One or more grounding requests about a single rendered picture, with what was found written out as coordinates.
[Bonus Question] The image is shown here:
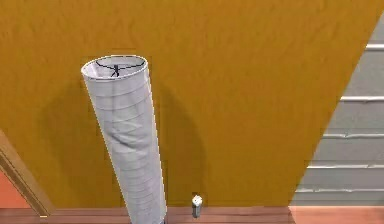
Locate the white tall floor lamp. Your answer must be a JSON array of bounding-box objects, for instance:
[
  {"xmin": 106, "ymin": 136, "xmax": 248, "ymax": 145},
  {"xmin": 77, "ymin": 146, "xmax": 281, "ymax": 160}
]
[{"xmin": 80, "ymin": 54, "xmax": 168, "ymax": 224}]

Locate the small silver can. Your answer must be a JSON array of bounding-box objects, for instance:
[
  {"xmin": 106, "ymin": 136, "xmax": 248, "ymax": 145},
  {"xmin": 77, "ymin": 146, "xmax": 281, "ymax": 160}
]
[{"xmin": 191, "ymin": 194, "xmax": 204, "ymax": 219}]

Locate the grey shelf unit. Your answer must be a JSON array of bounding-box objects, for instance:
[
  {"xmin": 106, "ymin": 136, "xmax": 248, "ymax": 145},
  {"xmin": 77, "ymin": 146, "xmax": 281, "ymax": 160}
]
[{"xmin": 290, "ymin": 13, "xmax": 384, "ymax": 206}]

